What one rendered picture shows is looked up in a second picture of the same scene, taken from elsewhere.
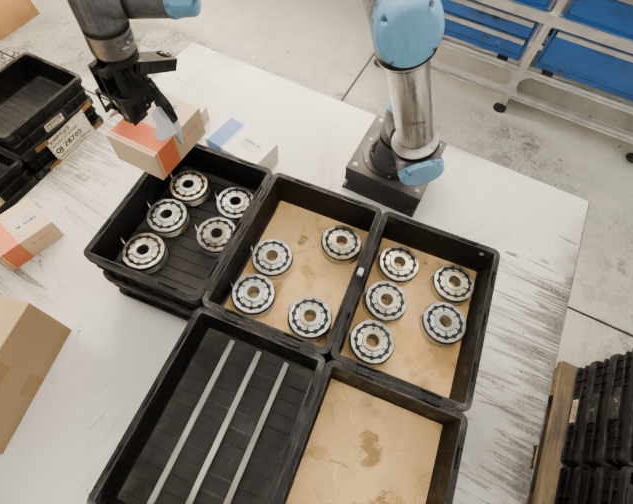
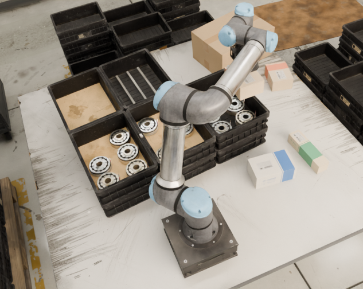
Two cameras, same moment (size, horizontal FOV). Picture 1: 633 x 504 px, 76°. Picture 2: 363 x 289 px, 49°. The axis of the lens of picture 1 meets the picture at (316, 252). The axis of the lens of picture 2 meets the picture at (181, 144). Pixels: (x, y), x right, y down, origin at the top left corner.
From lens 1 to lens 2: 1.78 m
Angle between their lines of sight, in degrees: 64
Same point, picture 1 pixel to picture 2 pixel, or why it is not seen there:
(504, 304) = (84, 231)
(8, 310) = (223, 50)
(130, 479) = (148, 67)
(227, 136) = (279, 159)
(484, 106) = not seen: outside the picture
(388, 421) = not seen: hidden behind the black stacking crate
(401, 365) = (104, 145)
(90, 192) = (292, 106)
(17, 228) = (277, 72)
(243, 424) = (135, 94)
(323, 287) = (156, 140)
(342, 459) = (99, 111)
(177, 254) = not seen: hidden behind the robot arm
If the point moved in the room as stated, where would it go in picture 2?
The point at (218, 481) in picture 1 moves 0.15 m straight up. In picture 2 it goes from (127, 83) to (122, 62)
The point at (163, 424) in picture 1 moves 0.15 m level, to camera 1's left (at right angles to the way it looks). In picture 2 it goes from (155, 78) to (175, 65)
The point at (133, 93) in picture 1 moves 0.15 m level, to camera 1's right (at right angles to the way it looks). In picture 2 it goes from (234, 49) to (210, 66)
